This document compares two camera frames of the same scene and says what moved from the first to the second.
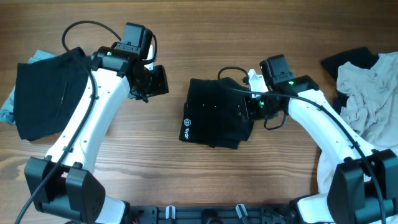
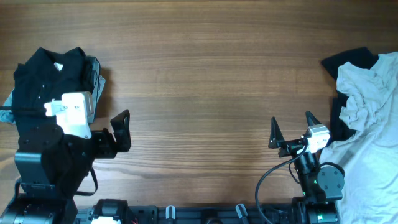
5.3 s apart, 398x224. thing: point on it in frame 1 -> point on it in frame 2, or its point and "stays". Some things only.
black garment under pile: [362, 57] stays
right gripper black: [251, 112] -> [277, 140]
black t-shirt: [214, 113] -> [43, 77]
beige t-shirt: [370, 106] stays
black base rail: [212, 214] stays
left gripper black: [160, 88] -> [109, 146]
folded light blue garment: [7, 111] stays
